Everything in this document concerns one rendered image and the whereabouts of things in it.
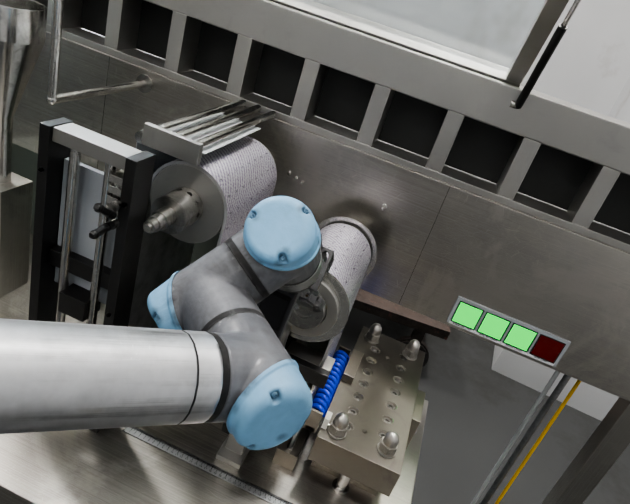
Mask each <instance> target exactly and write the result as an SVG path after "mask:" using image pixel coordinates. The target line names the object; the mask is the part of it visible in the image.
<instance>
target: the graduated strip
mask: <svg viewBox="0 0 630 504"><path fill-rule="evenodd" d="M123 432H125V433H127V434H129V435H131V436H133V437H135V438H137V439H139V440H141V441H143V442H145V443H147V444H149V445H151V446H153V447H155V448H157V449H159V450H161V451H163V452H165V453H167V454H170V455H172V456H174V457H176V458H178V459H180V460H182V461H184V462H186V463H188V464H190V465H192V466H194V467H196V468H198V469H200V470H202V471H204V472H206V473H208V474H210V475H212V476H214V477H216V478H218V479H220V480H223V481H225V482H227V483H229V484H231V485H233V486H235V487H237V488H239V489H241V490H243V491H245V492H247V493H249V494H251V495H253V496H255V497H257V498H259V499H261V500H263V501H265V502H267V503H269V504H293V503H291V502H289V501H287V500H285V499H283V498H281V497H279V496H277V495H275V494H273V493H271V492H269V491H267V490H265V489H263V488H260V487H258V486H256V485H254V484H252V483H250V482H248V481H246V480H244V479H242V478H240V477H238V476H236V475H234V474H232V473H230V472H228V471H226V470H224V469H221V468H219V467H217V466H215V465H213V464H211V463H209V462H207V461H205V460H203V459H201V458H199V457H197V456H195V455H193V454H191V453H189V452H187V451H185V450H182V449H180V448H178V447H176V446H174V445H172V444H170V443H168V442H166V441H164V440H162V439H160V438H158V437H156V436H154V435H152V434H150V433H148V432H146V431H144V430H141V429H139V428H137V427H125V428H124V429H123Z"/></svg>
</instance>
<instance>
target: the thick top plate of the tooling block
mask: <svg viewBox="0 0 630 504"><path fill-rule="evenodd" d="M368 330H369V328H367V327H365V326H363V328H362V331H361V333H360V335H359V338H358V340H357V342H356V345H355V347H354V349H355V350H357V351H359V352H362V353H363V356H362V359H361V362H360V364H359V367H358V369H357V372H356V375H355V377H354V380H353V382H352V384H349V383H347V382H345V381H342V380H340V382H339V385H338V387H337V390H336V392H335V394H334V397H333V399H332V401H331V404H330V406H329V408H328V411H330V412H332V413H333V415H332V417H331V419H330V422H329V423H330V424H331V422H332V420H333V418H335V416H336V415H337V414H338V413H340V412H344V413H346V414H347V415H348V418H349V423H348V428H347V431H346V437H345V438H344V439H342V440H336V439H334V438H332V437H331V436H330V435H329V434H328V432H327V429H326V430H325V429H323V428H321V427H320V430H319V432H318V434H317V437H316V439H315V442H314V444H313V447H312V449H311V451H310V454H309V456H308V459H310V460H312V461H314V462H316V463H318V464H320V465H323V466H325V467H327V468H329V469H331V470H333V471H335V472H337V473H340V474H342V475H344V476H346V477H348V478H350V479H352V480H354V481H356V482H359V483H361V484H363V485H365V486H367V487H369V488H371V489H373V490H375V491H378V492H380V493H382V494H384V495H386V496H388V497H389V496H390V494H391V492H392V490H393V489H394V487H395V485H396V483H397V481H398V479H399V477H400V475H401V471H402V466H403V461H404V456H405V451H406V446H407V441H408V436H409V431H410V426H411V421H412V416H413V412H414V407H415V402H416V397H417V392H418V387H419V382H420V377H421V372H422V367H423V362H424V357H425V352H423V351H421V350H419V352H418V355H417V359H416V360H415V361H411V360H409V359H406V358H405V357H404V356H403V354H402V352H403V350H405V348H406V346H407V344H404V343H402V342H400V341H397V340H395V339H393V338H390V337H388V336H386V335H383V334H381V335H380V338H379V343H378V344H371V343H369V342H367V341H366V340H365V338H364V336H365V334H367V333H368ZM328 411H327V412H328ZM389 431H395V432H396V433H397V434H398V435H399V443H398V447H397V450H396V455H395V457H394V458H392V459H387V458H384V457H382V456H381V455H380V454H379V453H378V451H377V444H378V443H379V442H380V441H381V439H382V437H383V436H385V435H386V433H388V432H389Z"/></svg>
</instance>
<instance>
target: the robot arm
mask: <svg viewBox="0 0 630 504"><path fill-rule="evenodd" d="M327 253H328V255H329V256H328V258H327ZM333 261H334V251H333V250H330V249H328V248H326V247H323V245H322V234H321V233H320V229H319V226H318V224H317V222H316V220H315V218H314V215H313V214H312V212H311V210H310V209H309V208H308V207H307V206H306V205H305V204H304V203H302V202H301V201H299V200H297V199H295V198H292V197H288V196H273V197H269V198H266V199H264V200H262V201H260V202H259V203H258V204H256V205H255V206H254V207H253V208H252V209H251V211H250V213H249V214H248V216H247V218H246V220H245V224H244V228H243V229H242V230H240V231H239V232H237V233H236V234H234V235H233V236H231V237H230V238H229V239H228V240H226V241H225V242H223V243H222V244H220V245H219V246H217V247H216V248H214V249H213V250H211V251H210V252H208V253H207V254H205V255H204V256H202V257H201V258H199V259H198V260H196V261H195V262H193V263H192V264H190V265H189V266H187V267H186V268H184V269H183V270H181V271H177V272H175V273H174V274H172V276H171V277H170V279H168V280H167V281H166V282H164V283H163V284H161V285H160V286H159V287H157V288H156V289H155V290H153V291H152V292H151V293H150V294H149V296H148V299H147V306H148V309H149V312H150V314H151V316H152V318H153V319H154V321H155V322H156V325H157V327H158V328H159V329H158V328H142V327H127V326H111V325H96V324H80V323H64V322H49V321H33V320H17V319H2V318H0V434H10V433H29V432H47V431H66V430H85V429H104V428H123V427H142V426H161V425H180V424H198V423H218V422H225V423H226V426H227V429H228V432H229V433H231V434H232V435H233V436H234V438H235V440H236V441H237V443H238V444H239V445H241V446H244V447H246V448H248V449H250V450H265V449H269V448H272V447H275V446H277V445H279V444H281V443H283V442H285V441H287V440H288V439H290V438H291V437H292V436H293V435H295V434H296V433H297V432H298V431H299V430H300V429H301V428H302V426H303V425H304V423H305V420H307V419H308V417H309V415H310V413H311V410H312V404H313V399H312V394H311V391H310V389H309V387H308V385H307V384H306V382H305V380H304V378H303V376H302V375H301V373H300V371H299V366H298V364H297V362H296V361H295V360H293V359H291V357H290V355H289V354H288V352H287V351H286V349H285V348H284V346H283V345H282V343H281V342H280V340H281V338H282V335H283V333H284V330H285V328H286V326H287V323H288V321H289V318H290V316H291V314H292V311H293V309H294V306H295V304H296V303H297V304H299V305H300V306H299V309H302V310H305V311H310V312H321V311H322V309H323V306H324V304H325V300H323V299H322V298H320V297H318V294H319V292H318V290H319V287H320V285H321V282H322V280H323V278H324V276H325V273H327V274H328V273H329V271H330V268H331V266H332V264H333Z"/></svg>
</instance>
